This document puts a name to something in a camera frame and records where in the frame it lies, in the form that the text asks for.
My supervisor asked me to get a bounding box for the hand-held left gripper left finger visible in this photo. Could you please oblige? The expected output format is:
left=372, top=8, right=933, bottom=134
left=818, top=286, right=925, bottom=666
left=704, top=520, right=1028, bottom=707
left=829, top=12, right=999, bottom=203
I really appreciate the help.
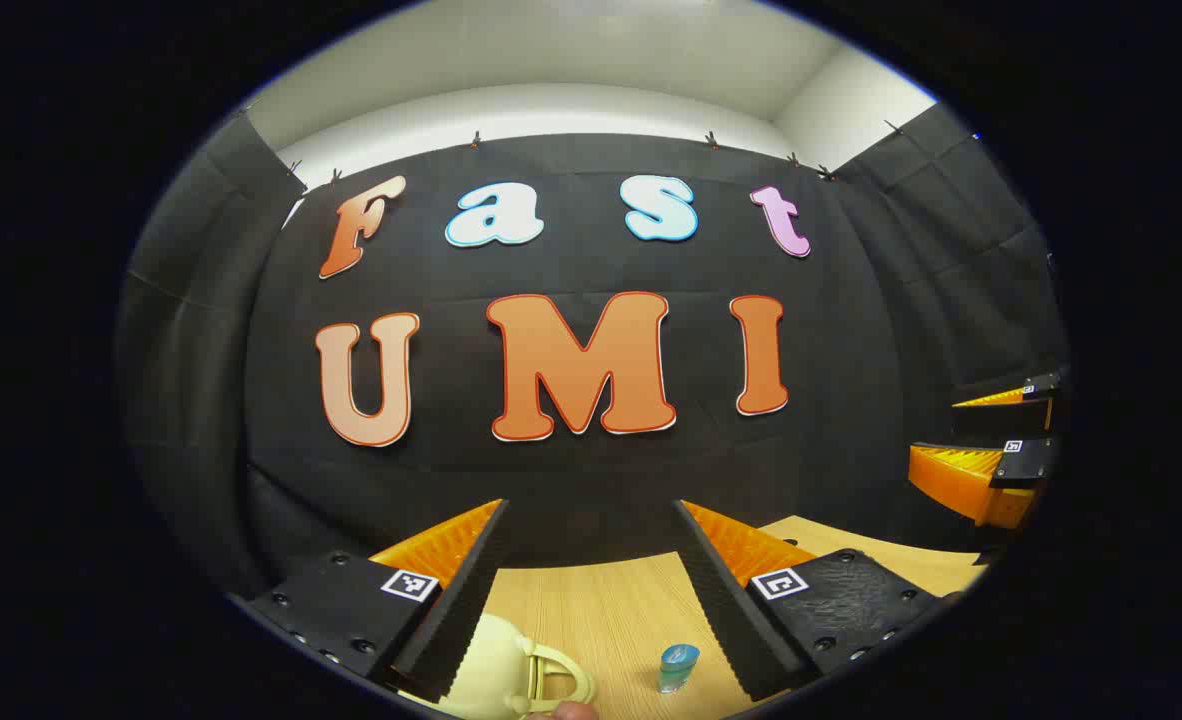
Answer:
left=249, top=497, right=510, bottom=705

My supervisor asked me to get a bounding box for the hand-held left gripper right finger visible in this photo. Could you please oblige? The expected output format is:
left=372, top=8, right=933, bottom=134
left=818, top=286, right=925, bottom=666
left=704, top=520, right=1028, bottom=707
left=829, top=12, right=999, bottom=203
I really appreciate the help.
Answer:
left=671, top=498, right=954, bottom=703

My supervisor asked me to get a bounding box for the pale yellow suitcase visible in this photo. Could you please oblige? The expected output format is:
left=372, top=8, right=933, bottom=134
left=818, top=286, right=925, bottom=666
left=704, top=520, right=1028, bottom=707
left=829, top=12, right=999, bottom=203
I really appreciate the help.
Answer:
left=399, top=612, right=598, bottom=720

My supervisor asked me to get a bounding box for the blue capped clear bottle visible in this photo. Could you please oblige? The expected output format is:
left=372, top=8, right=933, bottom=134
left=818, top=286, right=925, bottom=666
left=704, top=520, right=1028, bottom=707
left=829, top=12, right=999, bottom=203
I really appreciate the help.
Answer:
left=659, top=643, right=702, bottom=695

